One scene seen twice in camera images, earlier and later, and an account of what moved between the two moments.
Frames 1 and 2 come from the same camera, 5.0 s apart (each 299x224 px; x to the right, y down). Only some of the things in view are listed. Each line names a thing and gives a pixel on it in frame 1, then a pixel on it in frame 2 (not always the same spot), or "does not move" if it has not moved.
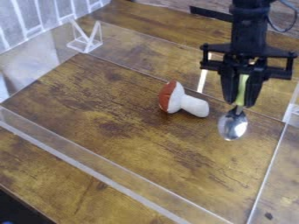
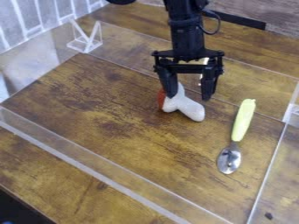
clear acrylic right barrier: [275, 205] does not move
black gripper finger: [229, 81] -> [168, 77]
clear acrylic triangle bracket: [84, 43] does not move
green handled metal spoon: [232, 123] -> [228, 157]
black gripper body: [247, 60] -> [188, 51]
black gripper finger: [255, 81] -> [209, 79]
